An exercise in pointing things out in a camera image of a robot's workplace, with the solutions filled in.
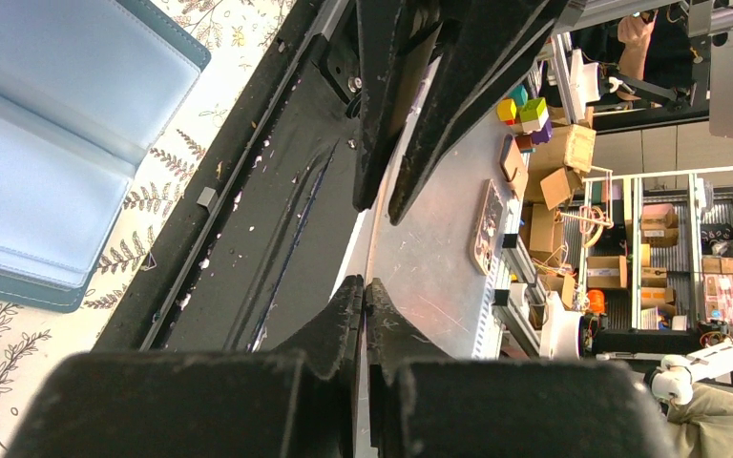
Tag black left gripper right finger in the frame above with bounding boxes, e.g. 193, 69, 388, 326
365, 280, 676, 457

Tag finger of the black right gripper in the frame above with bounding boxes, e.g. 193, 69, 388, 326
387, 0, 571, 225
352, 1, 442, 212

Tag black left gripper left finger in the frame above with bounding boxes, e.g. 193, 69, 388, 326
7, 276, 365, 457

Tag blue leather card holder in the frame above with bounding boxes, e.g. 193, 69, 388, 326
0, 1, 211, 313

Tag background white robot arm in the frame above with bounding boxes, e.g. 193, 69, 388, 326
4, 1, 733, 457

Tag colourful toy blocks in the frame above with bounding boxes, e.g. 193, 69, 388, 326
495, 84, 553, 153

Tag phone in patterned case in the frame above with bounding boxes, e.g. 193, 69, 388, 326
469, 178, 505, 276

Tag floral patterned table mat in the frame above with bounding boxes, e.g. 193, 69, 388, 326
0, 1, 293, 455

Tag cardboard boxes on shelves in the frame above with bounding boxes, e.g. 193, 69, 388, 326
523, 125, 733, 330

